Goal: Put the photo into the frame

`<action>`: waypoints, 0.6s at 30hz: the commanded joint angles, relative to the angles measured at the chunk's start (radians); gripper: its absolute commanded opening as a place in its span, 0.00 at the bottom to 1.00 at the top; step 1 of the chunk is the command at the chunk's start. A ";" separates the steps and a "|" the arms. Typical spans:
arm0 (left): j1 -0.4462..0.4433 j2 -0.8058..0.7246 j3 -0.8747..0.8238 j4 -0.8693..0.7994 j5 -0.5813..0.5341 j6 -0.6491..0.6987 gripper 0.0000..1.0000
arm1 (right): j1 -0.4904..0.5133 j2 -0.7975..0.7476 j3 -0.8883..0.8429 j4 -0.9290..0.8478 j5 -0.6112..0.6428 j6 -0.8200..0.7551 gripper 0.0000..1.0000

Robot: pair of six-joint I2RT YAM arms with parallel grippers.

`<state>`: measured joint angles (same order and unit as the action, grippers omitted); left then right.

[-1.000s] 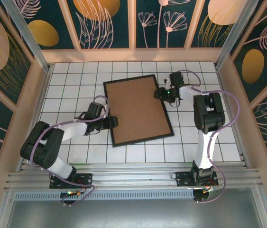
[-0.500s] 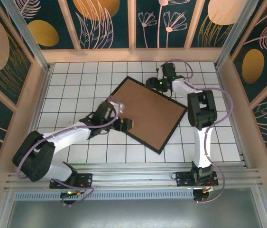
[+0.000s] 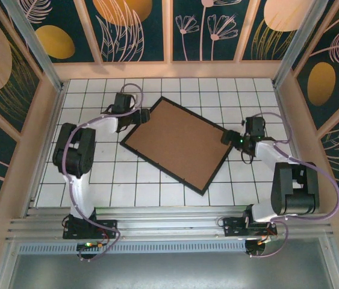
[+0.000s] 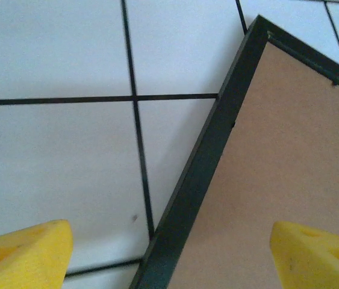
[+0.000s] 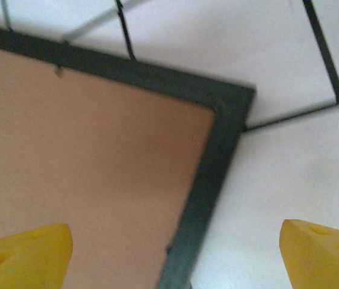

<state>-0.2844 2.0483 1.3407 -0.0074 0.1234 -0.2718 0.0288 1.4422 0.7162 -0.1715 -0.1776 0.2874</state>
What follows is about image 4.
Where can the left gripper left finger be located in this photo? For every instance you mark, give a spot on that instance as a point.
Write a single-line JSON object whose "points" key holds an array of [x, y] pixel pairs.
{"points": [[21, 259]]}

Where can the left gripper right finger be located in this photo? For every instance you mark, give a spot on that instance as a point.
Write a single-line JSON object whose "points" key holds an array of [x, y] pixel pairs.
{"points": [[316, 262]]}

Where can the brown backing board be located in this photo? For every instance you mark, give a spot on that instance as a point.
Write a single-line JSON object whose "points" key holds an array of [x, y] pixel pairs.
{"points": [[277, 150]]}

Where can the black picture frame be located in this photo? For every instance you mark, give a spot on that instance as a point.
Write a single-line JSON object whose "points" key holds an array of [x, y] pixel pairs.
{"points": [[211, 150]]}

